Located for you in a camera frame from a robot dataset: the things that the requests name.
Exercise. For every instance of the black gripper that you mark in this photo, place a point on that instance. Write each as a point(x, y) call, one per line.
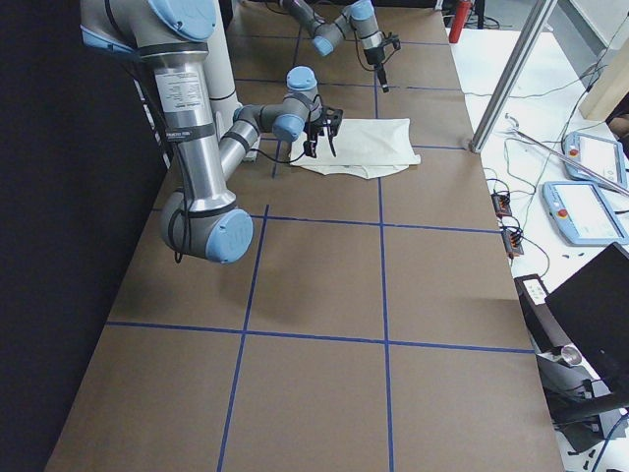
point(373, 55)
point(315, 125)

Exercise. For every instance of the cream long-sleeve printed shirt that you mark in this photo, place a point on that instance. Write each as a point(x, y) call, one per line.
point(366, 148)

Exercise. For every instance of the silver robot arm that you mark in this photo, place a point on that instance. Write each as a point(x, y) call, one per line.
point(356, 21)
point(203, 218)

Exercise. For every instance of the red cylinder bottle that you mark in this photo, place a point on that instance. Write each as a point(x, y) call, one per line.
point(459, 20)

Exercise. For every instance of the orange black connector block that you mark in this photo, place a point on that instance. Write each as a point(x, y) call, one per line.
point(501, 205)

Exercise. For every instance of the wooden board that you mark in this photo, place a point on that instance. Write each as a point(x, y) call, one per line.
point(609, 90)

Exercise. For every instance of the far blue teach pendant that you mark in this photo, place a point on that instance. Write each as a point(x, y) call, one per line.
point(604, 156)

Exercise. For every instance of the blue teach pendant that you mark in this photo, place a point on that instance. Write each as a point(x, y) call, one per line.
point(604, 156)
point(582, 214)

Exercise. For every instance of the near blue teach pendant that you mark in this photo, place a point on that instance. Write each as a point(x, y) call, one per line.
point(582, 214)

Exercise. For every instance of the black box with label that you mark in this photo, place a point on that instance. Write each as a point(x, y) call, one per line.
point(542, 325)

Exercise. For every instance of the black monitor screen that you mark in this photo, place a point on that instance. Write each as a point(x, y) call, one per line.
point(591, 306)

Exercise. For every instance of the silver metal cup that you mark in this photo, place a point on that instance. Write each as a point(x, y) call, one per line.
point(570, 356)

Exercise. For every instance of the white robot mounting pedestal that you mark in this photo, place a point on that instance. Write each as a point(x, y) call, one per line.
point(223, 74)

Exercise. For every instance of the aluminium frame post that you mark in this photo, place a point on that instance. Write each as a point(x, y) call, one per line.
point(524, 46)

